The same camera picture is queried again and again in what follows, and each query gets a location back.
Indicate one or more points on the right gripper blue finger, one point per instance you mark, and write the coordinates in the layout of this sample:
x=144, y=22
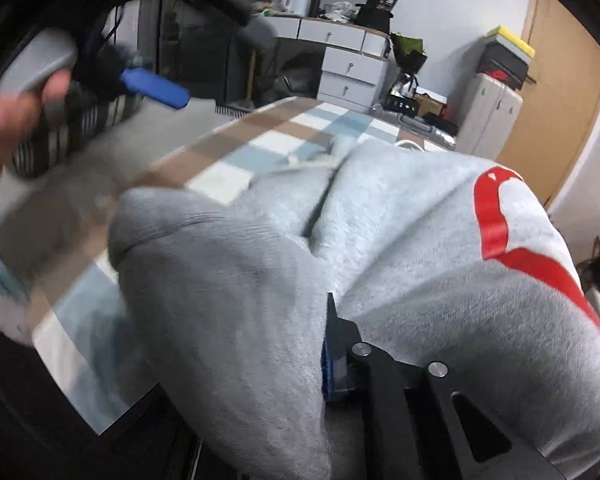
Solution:
x=419, y=422

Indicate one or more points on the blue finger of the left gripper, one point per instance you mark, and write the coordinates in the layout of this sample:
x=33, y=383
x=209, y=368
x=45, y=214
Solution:
x=155, y=87

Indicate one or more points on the grey hoodie with print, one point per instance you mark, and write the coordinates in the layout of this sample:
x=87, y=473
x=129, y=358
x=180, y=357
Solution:
x=434, y=256

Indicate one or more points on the person's hand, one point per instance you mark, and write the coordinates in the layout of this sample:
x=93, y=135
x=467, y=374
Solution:
x=20, y=113

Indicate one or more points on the black refrigerator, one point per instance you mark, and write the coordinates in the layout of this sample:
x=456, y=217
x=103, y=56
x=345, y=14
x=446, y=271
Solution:
x=202, y=55

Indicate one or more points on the black backpack under desk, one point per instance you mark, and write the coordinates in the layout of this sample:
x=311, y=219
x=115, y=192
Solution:
x=298, y=76

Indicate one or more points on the white electric kettle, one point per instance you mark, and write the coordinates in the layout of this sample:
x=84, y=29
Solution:
x=297, y=7

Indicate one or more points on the white drawer desk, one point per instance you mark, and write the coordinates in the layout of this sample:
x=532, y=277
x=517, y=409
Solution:
x=355, y=60

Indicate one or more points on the checkered bed sheet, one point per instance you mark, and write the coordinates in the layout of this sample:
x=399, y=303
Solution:
x=59, y=293

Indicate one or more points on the black coffee machine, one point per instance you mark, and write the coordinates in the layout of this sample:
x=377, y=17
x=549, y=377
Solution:
x=376, y=14

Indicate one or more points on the silver aluminium suitcase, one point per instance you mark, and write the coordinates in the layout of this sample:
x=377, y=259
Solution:
x=415, y=125

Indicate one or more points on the stack of shoe boxes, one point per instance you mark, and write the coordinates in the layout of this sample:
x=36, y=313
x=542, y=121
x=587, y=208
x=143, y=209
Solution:
x=505, y=57

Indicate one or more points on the wooden door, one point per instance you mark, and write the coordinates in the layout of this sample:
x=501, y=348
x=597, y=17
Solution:
x=560, y=100

